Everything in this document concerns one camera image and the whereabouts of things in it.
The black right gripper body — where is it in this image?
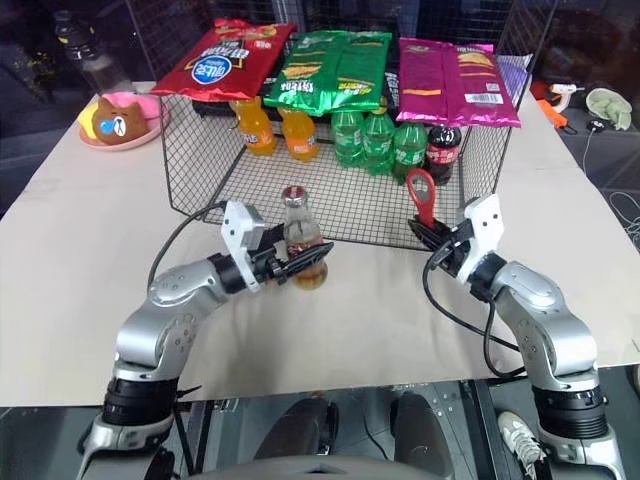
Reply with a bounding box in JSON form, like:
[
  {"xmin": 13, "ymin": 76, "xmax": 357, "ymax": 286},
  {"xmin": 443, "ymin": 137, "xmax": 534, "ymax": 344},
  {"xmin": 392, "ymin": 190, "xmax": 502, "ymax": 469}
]
[{"xmin": 432, "ymin": 219, "xmax": 476, "ymax": 279}]

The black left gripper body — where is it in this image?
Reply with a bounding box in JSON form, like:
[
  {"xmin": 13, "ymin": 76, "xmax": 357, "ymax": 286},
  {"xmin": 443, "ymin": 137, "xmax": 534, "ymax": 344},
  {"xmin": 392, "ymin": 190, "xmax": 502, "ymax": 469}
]
[{"xmin": 248, "ymin": 227, "xmax": 294, "ymax": 287}]

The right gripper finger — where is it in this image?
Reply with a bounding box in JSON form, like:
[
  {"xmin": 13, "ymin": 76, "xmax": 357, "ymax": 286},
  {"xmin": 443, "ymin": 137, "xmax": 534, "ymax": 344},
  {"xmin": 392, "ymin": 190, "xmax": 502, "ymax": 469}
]
[
  {"xmin": 408, "ymin": 215, "xmax": 454, "ymax": 237},
  {"xmin": 411, "ymin": 226, "xmax": 445, "ymax": 252}
]

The red bottle opener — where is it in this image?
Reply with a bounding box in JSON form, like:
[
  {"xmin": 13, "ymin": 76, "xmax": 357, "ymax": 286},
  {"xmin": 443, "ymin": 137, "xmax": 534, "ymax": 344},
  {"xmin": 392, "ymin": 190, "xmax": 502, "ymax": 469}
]
[{"xmin": 405, "ymin": 168, "xmax": 438, "ymax": 226}]

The glass bottle with red cap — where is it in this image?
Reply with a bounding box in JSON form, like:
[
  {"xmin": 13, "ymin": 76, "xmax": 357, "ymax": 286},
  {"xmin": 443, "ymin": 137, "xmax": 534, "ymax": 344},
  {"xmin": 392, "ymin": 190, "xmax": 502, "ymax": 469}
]
[{"xmin": 280, "ymin": 185, "xmax": 330, "ymax": 291}]

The green soda bottle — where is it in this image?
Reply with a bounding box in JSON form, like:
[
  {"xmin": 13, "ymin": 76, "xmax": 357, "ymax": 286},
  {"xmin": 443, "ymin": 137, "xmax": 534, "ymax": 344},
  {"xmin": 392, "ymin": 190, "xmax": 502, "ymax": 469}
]
[
  {"xmin": 362, "ymin": 107, "xmax": 396, "ymax": 177},
  {"xmin": 329, "ymin": 110, "xmax": 366, "ymax": 169},
  {"xmin": 392, "ymin": 121, "xmax": 429, "ymax": 186}
]

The dark cola bottle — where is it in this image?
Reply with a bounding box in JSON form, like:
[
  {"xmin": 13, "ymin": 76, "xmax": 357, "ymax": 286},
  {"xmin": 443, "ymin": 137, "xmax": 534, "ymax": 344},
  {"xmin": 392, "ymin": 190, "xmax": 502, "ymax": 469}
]
[{"xmin": 424, "ymin": 124, "xmax": 464, "ymax": 187}]

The orange soda bottle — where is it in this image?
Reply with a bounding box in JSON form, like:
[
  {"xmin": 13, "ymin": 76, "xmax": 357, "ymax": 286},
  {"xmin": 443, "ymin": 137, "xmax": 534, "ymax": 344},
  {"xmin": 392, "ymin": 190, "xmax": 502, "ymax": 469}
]
[
  {"xmin": 277, "ymin": 107, "xmax": 320, "ymax": 164},
  {"xmin": 229, "ymin": 97, "xmax": 276, "ymax": 159}
]

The clear plastic water bottle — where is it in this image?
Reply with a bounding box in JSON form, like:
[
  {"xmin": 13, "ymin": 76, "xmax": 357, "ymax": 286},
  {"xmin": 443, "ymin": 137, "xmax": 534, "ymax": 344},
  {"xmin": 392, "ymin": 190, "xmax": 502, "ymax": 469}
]
[{"xmin": 52, "ymin": 9, "xmax": 134, "ymax": 96}]

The black snack bag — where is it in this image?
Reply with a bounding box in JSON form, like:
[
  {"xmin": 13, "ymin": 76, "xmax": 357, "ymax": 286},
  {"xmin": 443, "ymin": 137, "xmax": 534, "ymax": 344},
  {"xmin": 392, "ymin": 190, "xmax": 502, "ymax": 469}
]
[{"xmin": 382, "ymin": 69, "xmax": 402, "ymax": 109}]

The magenta chips bag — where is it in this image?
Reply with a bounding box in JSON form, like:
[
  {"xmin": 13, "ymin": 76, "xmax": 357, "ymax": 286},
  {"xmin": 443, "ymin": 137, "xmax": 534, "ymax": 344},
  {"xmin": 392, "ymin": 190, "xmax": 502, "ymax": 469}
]
[{"xmin": 394, "ymin": 37, "xmax": 521, "ymax": 130}]

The green chips bag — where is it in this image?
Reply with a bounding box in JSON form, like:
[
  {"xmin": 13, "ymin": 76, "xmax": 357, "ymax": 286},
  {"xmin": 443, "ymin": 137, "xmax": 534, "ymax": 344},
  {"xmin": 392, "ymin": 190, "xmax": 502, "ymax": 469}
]
[{"xmin": 262, "ymin": 29, "xmax": 394, "ymax": 117}]

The orange tool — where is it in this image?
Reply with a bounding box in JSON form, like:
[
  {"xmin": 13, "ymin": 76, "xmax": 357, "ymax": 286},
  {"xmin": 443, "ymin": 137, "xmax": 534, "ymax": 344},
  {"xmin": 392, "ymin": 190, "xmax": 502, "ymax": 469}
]
[{"xmin": 537, "ymin": 98, "xmax": 569, "ymax": 129}]

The pink plate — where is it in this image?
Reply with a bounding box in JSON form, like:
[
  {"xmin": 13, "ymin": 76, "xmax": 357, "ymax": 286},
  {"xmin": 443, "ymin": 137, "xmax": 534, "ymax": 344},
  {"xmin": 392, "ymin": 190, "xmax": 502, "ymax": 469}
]
[{"xmin": 79, "ymin": 92, "xmax": 171, "ymax": 151}]

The dark rounded shape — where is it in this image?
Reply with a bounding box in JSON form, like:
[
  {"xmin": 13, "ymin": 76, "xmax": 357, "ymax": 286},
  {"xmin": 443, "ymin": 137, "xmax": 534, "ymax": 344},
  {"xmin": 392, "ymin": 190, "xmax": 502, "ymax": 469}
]
[
  {"xmin": 394, "ymin": 392, "xmax": 456, "ymax": 466},
  {"xmin": 254, "ymin": 394, "xmax": 341, "ymax": 461}
]

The beige table sheet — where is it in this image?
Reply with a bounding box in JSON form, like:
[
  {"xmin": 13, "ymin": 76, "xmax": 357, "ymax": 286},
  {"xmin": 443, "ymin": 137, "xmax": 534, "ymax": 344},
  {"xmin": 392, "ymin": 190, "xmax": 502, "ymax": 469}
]
[{"xmin": 0, "ymin": 82, "xmax": 640, "ymax": 407}]

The lilac snack bag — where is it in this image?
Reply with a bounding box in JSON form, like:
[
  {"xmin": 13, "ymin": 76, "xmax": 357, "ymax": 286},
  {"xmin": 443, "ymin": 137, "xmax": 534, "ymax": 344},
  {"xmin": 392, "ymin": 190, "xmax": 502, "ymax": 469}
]
[{"xmin": 494, "ymin": 53, "xmax": 532, "ymax": 104}]

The red chips bag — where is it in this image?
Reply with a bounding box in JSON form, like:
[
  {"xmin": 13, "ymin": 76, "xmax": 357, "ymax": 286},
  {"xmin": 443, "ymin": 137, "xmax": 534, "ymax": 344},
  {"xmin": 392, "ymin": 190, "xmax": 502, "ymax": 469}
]
[{"xmin": 149, "ymin": 18, "xmax": 299, "ymax": 104}]

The white glue gun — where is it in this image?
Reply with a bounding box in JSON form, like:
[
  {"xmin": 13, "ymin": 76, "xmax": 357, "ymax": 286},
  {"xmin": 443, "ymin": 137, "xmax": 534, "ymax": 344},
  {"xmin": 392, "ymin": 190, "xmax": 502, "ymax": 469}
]
[{"xmin": 547, "ymin": 82, "xmax": 586, "ymax": 114}]

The brown bear plush toy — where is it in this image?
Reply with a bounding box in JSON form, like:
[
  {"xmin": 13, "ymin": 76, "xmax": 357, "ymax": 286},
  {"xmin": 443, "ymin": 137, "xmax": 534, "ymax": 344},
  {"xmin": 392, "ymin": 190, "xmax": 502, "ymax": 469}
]
[{"xmin": 77, "ymin": 91, "xmax": 164, "ymax": 144}]

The white sneaker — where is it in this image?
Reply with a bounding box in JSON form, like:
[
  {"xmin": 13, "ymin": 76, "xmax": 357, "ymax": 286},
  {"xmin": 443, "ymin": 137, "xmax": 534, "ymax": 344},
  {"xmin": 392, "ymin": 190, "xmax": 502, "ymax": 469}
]
[{"xmin": 497, "ymin": 410, "xmax": 544, "ymax": 480}]

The green plush toy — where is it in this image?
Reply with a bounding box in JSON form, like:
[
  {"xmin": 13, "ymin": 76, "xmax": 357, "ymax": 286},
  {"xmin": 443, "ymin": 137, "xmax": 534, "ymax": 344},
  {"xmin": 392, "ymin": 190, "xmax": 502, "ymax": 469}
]
[{"xmin": 585, "ymin": 87, "xmax": 634, "ymax": 130}]

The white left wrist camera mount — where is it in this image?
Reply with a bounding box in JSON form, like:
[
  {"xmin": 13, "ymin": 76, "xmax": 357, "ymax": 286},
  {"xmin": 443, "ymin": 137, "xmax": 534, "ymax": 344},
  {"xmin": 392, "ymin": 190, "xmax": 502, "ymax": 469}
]
[{"xmin": 220, "ymin": 199, "xmax": 269, "ymax": 294}]

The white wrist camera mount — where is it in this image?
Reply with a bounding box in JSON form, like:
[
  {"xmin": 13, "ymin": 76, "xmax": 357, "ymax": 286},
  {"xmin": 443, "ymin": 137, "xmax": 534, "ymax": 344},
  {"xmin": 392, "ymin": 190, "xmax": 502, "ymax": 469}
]
[
  {"xmin": 455, "ymin": 193, "xmax": 504, "ymax": 286},
  {"xmin": 220, "ymin": 199, "xmax": 269, "ymax": 294}
]

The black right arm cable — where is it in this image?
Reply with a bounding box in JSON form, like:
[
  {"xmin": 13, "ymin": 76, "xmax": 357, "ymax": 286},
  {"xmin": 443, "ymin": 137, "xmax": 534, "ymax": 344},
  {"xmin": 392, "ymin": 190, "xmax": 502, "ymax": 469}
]
[{"xmin": 421, "ymin": 239, "xmax": 532, "ymax": 380}]

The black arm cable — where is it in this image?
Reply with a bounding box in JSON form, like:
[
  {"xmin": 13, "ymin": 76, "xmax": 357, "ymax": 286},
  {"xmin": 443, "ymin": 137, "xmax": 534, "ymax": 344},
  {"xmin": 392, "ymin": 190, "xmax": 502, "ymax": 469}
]
[
  {"xmin": 147, "ymin": 199, "xmax": 231, "ymax": 296},
  {"xmin": 421, "ymin": 239, "xmax": 532, "ymax": 380}
]

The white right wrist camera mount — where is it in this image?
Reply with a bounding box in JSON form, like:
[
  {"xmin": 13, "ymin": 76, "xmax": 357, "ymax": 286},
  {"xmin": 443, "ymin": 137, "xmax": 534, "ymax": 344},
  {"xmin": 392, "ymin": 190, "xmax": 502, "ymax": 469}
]
[{"xmin": 455, "ymin": 193, "xmax": 504, "ymax": 286}]

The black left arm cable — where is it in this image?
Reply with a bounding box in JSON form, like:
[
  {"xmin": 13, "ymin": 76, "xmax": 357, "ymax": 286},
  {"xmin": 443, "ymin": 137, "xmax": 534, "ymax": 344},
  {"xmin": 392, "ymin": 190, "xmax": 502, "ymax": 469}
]
[{"xmin": 147, "ymin": 199, "xmax": 231, "ymax": 296}]

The black wire mesh rack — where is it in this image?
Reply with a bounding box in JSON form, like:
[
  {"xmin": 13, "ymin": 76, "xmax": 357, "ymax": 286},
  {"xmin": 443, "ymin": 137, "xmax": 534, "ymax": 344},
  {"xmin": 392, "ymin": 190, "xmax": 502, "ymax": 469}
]
[{"xmin": 158, "ymin": 27, "xmax": 534, "ymax": 250}]

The thin white cable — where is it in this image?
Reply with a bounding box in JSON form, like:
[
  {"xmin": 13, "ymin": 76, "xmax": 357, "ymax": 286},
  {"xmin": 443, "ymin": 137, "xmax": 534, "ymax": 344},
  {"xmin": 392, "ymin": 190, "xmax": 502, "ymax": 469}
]
[{"xmin": 607, "ymin": 189, "xmax": 640, "ymax": 254}]

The black cable with round puck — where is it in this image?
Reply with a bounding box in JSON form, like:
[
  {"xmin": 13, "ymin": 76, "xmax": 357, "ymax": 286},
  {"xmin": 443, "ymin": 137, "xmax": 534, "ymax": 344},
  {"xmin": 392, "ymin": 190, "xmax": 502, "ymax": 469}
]
[{"xmin": 564, "ymin": 118, "xmax": 609, "ymax": 135}]

